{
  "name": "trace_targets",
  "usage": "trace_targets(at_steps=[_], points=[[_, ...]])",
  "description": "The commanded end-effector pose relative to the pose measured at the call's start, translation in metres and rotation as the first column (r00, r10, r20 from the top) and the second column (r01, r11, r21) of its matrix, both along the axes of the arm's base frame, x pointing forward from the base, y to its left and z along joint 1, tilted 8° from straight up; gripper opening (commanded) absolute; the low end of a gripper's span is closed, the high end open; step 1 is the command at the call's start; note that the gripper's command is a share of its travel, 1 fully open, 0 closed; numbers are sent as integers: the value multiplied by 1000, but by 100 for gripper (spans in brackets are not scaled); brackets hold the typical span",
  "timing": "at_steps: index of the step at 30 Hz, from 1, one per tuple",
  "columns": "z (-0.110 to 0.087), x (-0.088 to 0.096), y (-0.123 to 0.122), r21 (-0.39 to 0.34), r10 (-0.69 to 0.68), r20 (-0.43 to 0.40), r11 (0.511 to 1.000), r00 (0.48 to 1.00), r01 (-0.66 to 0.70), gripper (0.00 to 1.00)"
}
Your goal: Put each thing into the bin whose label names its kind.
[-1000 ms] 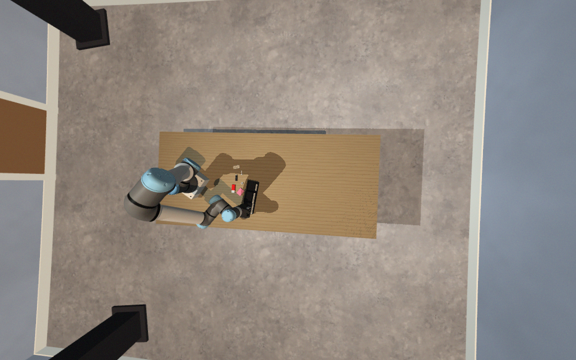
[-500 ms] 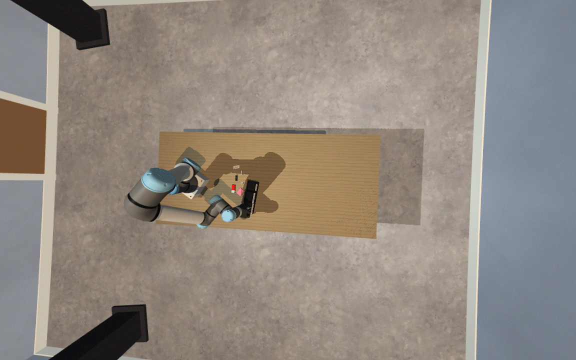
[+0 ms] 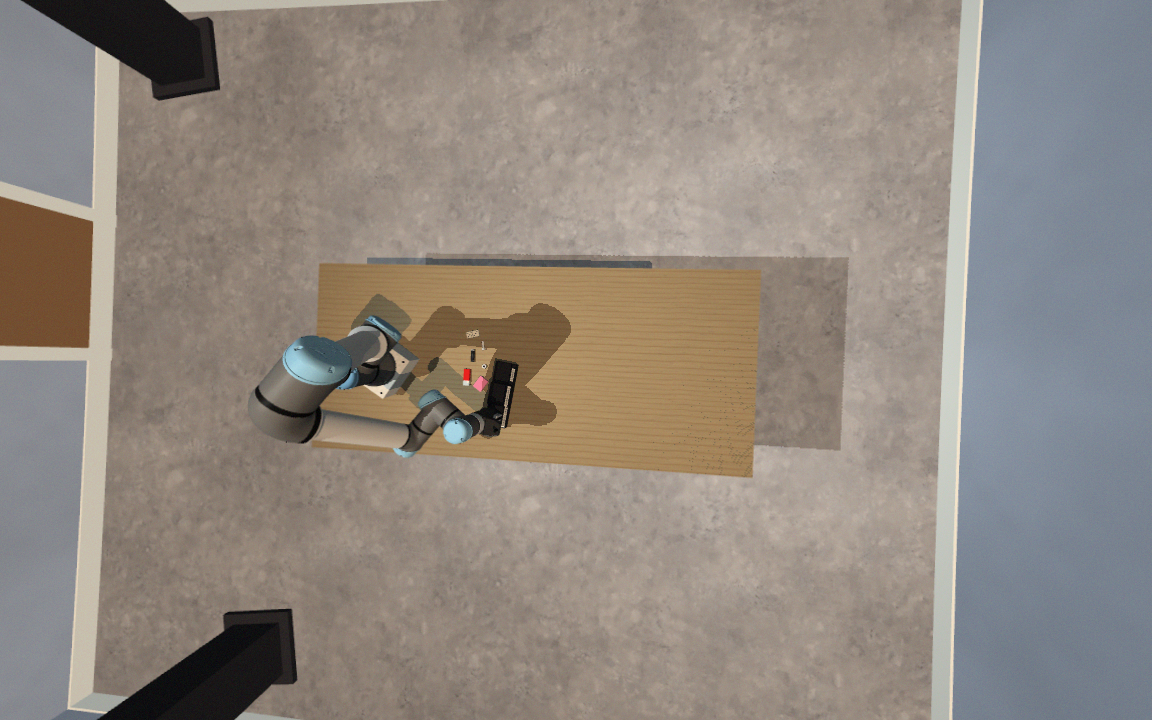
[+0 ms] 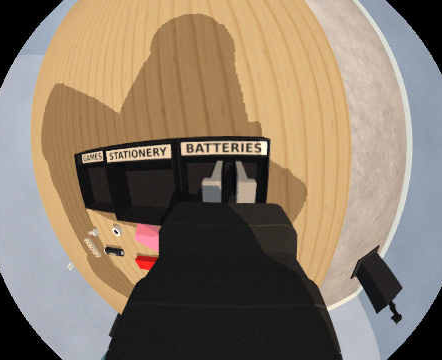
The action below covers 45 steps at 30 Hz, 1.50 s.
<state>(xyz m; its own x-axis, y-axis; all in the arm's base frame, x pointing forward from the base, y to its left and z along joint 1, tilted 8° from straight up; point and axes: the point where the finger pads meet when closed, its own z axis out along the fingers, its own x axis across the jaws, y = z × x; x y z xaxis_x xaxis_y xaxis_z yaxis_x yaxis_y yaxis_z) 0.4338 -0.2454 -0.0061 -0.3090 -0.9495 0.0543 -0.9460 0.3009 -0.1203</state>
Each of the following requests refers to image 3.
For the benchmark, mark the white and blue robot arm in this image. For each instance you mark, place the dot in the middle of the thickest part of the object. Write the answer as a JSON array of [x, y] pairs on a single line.
[[312, 367]]

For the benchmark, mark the black rack of three labelled bins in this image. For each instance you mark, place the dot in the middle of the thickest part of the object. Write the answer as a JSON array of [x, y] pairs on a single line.
[[502, 389]]

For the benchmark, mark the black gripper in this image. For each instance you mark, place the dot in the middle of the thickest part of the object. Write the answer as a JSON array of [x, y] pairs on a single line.
[[489, 422]]

